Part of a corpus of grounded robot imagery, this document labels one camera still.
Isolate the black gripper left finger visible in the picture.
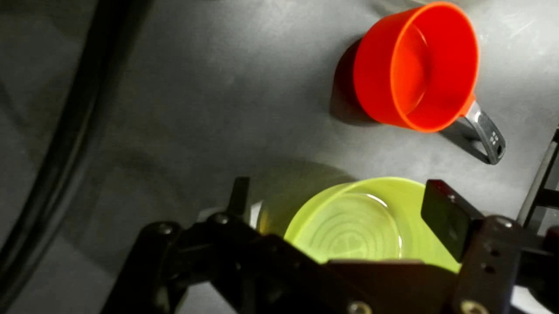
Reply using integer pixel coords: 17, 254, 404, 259
101, 174, 328, 314

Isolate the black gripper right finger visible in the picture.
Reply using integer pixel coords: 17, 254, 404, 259
420, 177, 559, 314

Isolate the light green plastic bowl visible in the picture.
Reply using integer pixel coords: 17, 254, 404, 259
280, 174, 464, 275

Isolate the red measuring cup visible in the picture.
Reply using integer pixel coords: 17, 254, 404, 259
350, 0, 508, 167

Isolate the black power cable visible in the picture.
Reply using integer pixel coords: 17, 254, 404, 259
0, 0, 153, 298

